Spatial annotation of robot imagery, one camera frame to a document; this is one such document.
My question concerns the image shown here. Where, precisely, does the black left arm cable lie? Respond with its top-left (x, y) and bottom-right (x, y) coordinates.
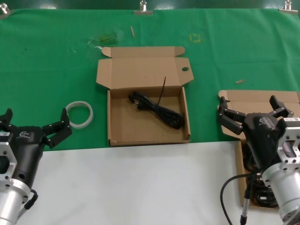
top-left (23, 189), bottom-right (39, 210)

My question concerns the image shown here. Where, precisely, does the metal binder clip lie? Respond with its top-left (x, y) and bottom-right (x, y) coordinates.
top-left (0, 4), bottom-right (11, 19)
top-left (279, 0), bottom-right (299, 15)
top-left (134, 0), bottom-right (154, 16)

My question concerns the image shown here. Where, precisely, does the black power cable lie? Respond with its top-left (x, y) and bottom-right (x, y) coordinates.
top-left (127, 76), bottom-right (185, 130)

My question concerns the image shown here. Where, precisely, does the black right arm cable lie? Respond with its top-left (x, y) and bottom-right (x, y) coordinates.
top-left (220, 172), bottom-right (263, 225)

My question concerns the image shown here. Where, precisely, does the open cardboard box holding cables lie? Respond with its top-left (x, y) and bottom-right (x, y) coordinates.
top-left (217, 90), bottom-right (300, 208)

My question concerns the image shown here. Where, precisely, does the clear tape roll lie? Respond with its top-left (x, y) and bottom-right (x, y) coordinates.
top-left (65, 100), bottom-right (95, 129)

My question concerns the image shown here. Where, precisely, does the pile of black cables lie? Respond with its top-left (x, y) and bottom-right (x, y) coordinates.
top-left (241, 140), bottom-right (281, 208)

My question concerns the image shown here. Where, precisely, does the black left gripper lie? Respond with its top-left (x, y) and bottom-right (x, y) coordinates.
top-left (0, 107), bottom-right (73, 188)

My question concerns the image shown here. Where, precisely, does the silver black cable plug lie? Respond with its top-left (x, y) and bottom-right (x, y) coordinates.
top-left (239, 178), bottom-right (253, 225)

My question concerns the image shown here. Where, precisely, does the green table cloth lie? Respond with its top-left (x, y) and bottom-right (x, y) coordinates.
top-left (0, 8), bottom-right (300, 152)

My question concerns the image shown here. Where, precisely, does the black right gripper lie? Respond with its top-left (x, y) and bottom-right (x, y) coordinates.
top-left (217, 95), bottom-right (294, 171)

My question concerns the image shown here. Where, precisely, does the open cardboard box with hole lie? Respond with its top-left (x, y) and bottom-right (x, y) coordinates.
top-left (95, 46), bottom-right (195, 147)

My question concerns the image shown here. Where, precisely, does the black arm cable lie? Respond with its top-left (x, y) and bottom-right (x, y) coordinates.
top-left (220, 172), bottom-right (263, 225)
top-left (23, 189), bottom-right (39, 210)

